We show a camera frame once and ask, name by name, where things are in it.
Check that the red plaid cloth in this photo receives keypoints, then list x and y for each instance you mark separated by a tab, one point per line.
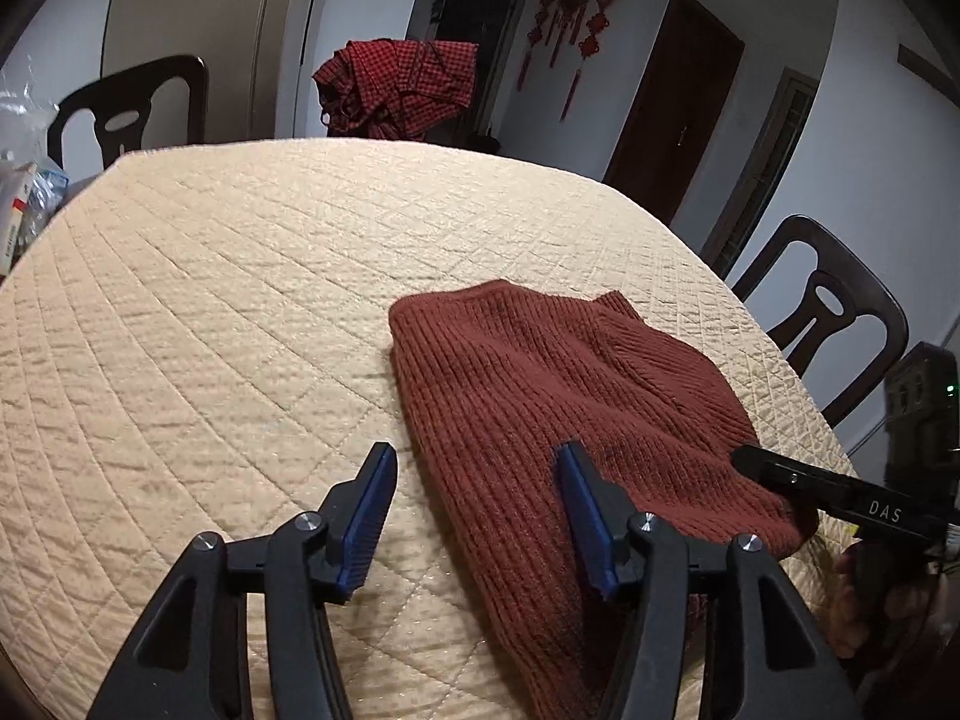
405	82

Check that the white carton box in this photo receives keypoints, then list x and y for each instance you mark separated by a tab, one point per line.
15	217

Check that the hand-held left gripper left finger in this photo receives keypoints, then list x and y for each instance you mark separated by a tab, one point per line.
371	517

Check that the clear plastic bag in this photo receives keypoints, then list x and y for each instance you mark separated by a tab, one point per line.
34	127

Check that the person's right hand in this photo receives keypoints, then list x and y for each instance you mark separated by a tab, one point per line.
855	615

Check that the red knot wall decorations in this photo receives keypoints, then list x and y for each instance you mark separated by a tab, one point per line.
577	0

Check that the beige quilted table cover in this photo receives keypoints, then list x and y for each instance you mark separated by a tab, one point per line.
187	315

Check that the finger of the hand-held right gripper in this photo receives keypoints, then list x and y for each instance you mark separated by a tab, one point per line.
825	484

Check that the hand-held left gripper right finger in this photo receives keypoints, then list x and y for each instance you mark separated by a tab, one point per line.
589	525

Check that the dark wooden chair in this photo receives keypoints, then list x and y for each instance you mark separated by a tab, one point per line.
172	90
862	270

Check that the brown wooden door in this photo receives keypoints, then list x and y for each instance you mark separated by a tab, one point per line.
675	105

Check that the dark doorway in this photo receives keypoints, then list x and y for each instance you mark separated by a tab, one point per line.
491	7

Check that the grey refrigerator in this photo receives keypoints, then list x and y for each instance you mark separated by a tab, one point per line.
225	15

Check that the rust red knitted sweater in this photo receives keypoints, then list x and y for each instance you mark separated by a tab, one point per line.
525	405

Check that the dark framed glass door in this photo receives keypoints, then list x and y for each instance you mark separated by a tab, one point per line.
772	165

